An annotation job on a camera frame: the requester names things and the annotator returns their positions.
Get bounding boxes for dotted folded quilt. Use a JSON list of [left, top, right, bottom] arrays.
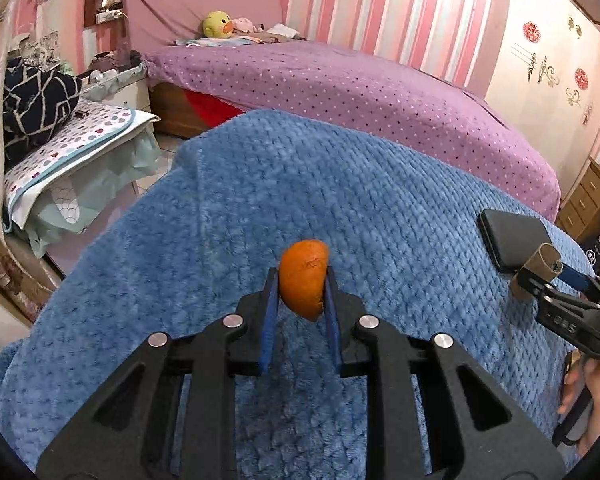
[[3, 99, 159, 232]]

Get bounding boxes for black wallet case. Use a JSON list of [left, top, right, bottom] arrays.
[[477, 209, 550, 273]]

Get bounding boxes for person right hand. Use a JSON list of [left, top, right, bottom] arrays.
[[557, 349, 600, 458]]

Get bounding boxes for purple dotted bed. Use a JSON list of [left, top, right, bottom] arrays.
[[144, 40, 560, 221]]

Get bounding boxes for blue fleece blanket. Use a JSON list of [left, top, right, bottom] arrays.
[[0, 110, 588, 479]]

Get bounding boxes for black white patterned bag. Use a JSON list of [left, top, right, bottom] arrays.
[[3, 58, 82, 169]]

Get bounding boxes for cardboard tube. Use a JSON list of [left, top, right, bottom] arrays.
[[509, 243, 564, 300]]

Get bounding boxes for wooden desk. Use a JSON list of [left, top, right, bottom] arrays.
[[555, 158, 600, 244]]

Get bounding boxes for white wardrobe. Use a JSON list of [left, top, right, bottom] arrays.
[[486, 0, 600, 193]]

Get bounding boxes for yellow duck plush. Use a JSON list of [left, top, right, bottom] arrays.
[[201, 11, 234, 39]]

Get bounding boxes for pink headboard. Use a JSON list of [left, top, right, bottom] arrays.
[[122, 0, 285, 54]]

